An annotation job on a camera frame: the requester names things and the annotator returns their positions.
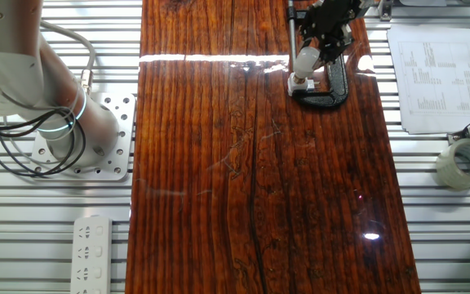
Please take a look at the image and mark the white light bulb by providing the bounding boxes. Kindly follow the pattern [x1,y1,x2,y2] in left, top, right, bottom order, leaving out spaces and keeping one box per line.
[293,46,321,82]

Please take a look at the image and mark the printed paper sheets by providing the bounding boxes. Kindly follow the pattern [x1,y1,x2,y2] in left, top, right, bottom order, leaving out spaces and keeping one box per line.
[386,24,470,135]

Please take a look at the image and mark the white power strip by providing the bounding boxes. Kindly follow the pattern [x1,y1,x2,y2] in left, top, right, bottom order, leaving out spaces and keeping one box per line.
[70,215,113,294]

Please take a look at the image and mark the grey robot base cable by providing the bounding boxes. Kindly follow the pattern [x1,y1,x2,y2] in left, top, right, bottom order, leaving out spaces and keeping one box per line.
[38,20,97,95]

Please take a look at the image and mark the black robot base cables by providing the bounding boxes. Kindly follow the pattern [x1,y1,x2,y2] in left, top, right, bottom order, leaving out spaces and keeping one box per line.
[0,108,87,179]

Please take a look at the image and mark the clear tape roll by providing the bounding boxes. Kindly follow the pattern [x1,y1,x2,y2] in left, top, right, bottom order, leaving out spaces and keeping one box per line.
[435,137,470,191]

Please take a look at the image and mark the white bulb socket adapter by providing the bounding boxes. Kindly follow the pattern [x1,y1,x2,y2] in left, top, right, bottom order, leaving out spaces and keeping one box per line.
[286,74,317,97]

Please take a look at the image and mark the silver corner bracket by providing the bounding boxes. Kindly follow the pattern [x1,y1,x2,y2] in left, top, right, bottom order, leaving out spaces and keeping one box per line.
[378,0,394,22]

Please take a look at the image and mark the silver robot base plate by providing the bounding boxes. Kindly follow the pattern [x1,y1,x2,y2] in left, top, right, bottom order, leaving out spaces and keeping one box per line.
[29,91,137,181]

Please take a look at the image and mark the brown wooden board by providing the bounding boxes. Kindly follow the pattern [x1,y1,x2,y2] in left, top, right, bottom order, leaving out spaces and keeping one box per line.
[124,0,423,294]

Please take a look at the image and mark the black C-clamp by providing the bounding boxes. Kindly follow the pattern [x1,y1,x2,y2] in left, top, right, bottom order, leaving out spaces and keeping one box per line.
[286,0,349,109]

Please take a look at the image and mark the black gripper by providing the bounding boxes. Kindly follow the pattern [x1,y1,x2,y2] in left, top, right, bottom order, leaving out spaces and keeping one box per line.
[299,0,363,69]

